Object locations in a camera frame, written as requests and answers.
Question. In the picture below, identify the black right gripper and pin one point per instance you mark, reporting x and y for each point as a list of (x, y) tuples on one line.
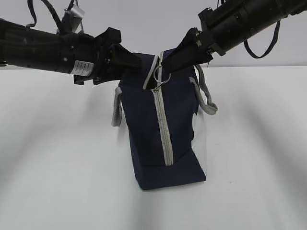
[(197, 46)]

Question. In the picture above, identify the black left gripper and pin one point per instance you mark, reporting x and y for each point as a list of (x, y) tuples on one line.
[(104, 60)]

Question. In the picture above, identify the navy blue lunch bag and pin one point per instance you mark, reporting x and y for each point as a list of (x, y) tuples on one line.
[(159, 109)]

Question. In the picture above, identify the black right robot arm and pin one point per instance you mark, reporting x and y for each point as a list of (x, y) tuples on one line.
[(229, 25)]

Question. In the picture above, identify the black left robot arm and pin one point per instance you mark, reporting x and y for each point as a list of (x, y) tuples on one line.
[(34, 49)]

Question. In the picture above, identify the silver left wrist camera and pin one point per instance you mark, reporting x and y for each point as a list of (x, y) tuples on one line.
[(72, 18)]

